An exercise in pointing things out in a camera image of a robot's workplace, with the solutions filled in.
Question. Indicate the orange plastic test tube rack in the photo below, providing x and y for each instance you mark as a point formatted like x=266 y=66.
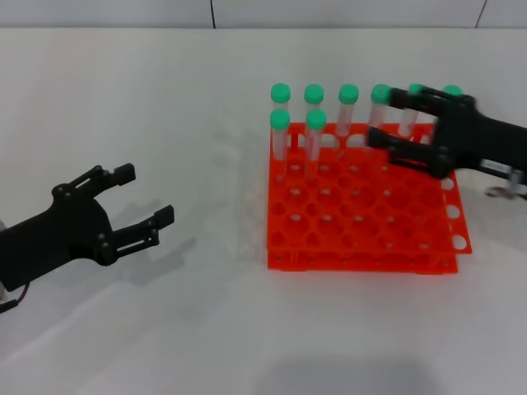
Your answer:
x=350 y=222

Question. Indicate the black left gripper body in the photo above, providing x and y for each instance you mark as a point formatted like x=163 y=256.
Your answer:
x=62 y=234

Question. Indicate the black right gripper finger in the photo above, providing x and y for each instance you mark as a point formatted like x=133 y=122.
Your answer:
x=411 y=154
x=424 y=103

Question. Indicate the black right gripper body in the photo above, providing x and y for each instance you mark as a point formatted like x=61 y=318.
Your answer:
x=473 y=140

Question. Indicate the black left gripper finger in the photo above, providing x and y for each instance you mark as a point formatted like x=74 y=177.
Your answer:
x=107 y=181
x=144 y=232

